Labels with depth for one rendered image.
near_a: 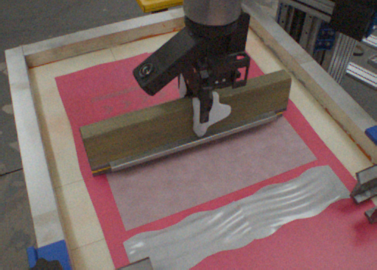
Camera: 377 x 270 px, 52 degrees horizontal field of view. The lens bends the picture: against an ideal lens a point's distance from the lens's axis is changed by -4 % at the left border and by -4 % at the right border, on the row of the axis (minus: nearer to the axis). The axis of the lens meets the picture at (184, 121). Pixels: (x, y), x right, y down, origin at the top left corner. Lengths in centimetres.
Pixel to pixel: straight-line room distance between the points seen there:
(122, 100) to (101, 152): 19
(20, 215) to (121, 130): 129
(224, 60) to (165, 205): 24
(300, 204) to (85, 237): 33
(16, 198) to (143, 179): 129
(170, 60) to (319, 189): 32
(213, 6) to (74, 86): 42
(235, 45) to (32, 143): 37
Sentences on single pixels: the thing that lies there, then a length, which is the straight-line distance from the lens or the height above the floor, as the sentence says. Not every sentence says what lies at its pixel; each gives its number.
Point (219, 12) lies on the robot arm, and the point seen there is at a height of 123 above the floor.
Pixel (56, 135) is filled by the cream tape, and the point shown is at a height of 95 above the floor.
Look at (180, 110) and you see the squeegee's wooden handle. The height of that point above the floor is 105.
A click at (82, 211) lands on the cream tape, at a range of 63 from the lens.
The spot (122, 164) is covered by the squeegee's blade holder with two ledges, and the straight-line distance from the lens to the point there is 63.
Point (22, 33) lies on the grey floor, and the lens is 285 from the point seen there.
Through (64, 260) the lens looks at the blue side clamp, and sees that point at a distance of 55.
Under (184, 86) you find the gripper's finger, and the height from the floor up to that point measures 107.
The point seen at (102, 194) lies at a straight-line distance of 64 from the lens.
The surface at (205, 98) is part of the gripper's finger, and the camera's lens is 56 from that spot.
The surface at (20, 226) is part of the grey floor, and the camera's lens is 181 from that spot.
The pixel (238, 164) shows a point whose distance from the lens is 67.
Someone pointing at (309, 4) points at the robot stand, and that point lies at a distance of 116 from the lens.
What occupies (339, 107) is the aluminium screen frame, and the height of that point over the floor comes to 99.
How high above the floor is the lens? 149
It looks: 47 degrees down
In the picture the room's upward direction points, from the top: straight up
